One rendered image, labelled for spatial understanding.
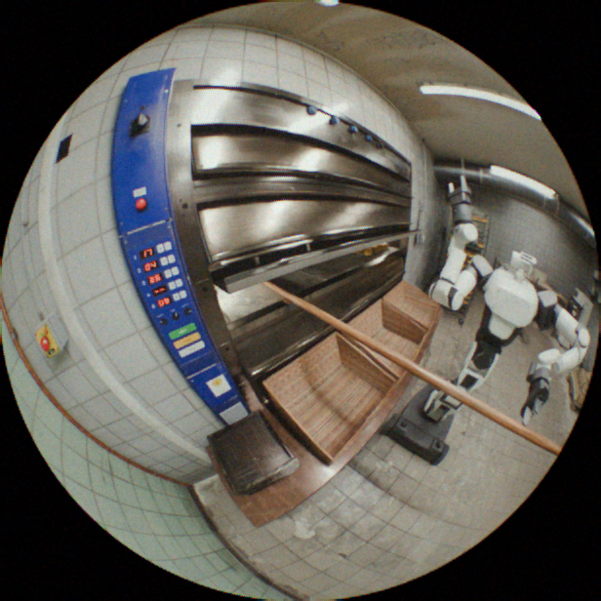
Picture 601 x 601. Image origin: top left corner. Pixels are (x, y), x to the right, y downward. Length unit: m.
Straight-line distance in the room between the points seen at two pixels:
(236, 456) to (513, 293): 1.28
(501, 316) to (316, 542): 1.68
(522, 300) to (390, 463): 1.38
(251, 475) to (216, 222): 0.89
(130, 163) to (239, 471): 1.03
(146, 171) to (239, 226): 0.33
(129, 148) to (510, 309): 1.35
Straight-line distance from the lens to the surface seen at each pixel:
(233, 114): 0.72
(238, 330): 0.69
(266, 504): 1.01
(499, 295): 0.91
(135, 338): 0.65
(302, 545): 1.63
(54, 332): 0.69
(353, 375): 1.23
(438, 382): 0.52
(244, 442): 0.84
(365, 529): 1.64
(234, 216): 0.61
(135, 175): 0.56
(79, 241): 0.63
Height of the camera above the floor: 1.56
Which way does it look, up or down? 29 degrees down
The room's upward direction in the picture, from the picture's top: 4 degrees counter-clockwise
